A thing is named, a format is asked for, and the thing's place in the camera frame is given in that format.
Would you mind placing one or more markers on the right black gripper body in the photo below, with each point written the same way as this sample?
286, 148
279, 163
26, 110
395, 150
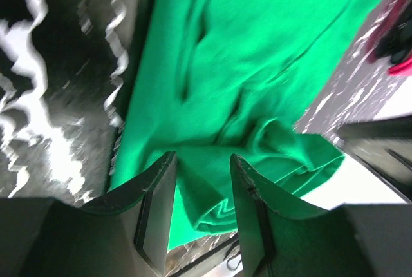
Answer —
384, 148

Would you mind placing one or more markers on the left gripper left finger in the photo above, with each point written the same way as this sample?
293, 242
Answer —
122, 233

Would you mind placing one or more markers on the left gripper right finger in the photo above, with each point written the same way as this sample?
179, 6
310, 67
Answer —
282, 235

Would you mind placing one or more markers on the green t shirt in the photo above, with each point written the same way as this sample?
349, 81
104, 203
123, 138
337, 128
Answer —
224, 77

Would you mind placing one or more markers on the folded pink t shirt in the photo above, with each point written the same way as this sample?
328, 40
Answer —
391, 39

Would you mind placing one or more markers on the black marble pattern mat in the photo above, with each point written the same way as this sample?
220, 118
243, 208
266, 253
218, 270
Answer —
68, 71

